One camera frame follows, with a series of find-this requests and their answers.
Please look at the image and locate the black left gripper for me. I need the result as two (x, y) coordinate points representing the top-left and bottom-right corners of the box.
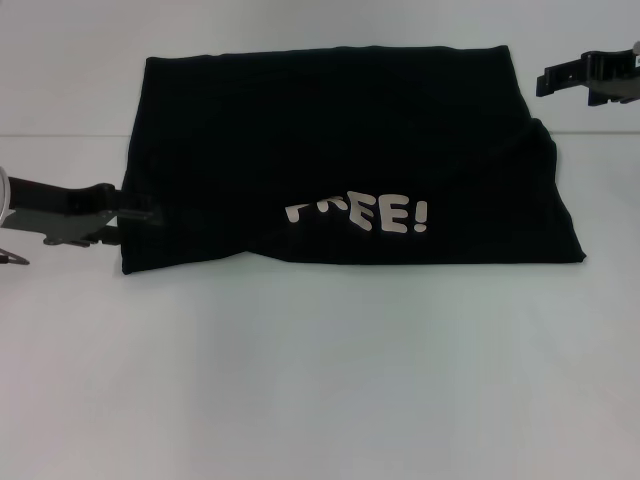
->
(6, 174), (167, 248)

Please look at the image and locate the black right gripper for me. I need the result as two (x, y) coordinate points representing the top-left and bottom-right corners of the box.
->
(535, 47), (640, 108)

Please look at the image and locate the black t-shirt with white print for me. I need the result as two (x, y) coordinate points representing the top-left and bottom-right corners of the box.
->
(121, 44), (589, 277)

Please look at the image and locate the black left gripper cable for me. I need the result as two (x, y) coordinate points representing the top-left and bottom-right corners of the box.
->
(0, 246), (31, 267)

